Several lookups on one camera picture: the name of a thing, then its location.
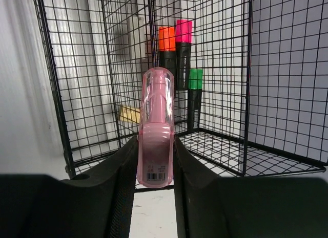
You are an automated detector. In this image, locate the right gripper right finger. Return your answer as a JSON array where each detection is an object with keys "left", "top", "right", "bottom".
[{"left": 173, "top": 137, "right": 327, "bottom": 237}]

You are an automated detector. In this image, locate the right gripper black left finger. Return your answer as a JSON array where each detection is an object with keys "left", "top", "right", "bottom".
[{"left": 1, "top": 137, "right": 138, "bottom": 237}]

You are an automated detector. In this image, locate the pink eraser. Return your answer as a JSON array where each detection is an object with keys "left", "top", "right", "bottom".
[{"left": 137, "top": 67, "right": 175, "bottom": 189}]

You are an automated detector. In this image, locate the beige eraser block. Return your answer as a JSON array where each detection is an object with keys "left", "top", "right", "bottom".
[{"left": 118, "top": 105, "right": 140, "bottom": 124}]

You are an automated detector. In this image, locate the green highlighter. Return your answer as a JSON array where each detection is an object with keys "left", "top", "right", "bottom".
[{"left": 187, "top": 69, "right": 203, "bottom": 131}]

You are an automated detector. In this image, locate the pink highlighter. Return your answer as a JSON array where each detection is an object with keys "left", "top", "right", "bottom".
[{"left": 175, "top": 19, "right": 192, "bottom": 91}]

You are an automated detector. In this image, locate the black wire shelf rack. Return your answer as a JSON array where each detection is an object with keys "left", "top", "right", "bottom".
[{"left": 33, "top": 0, "right": 327, "bottom": 177}]

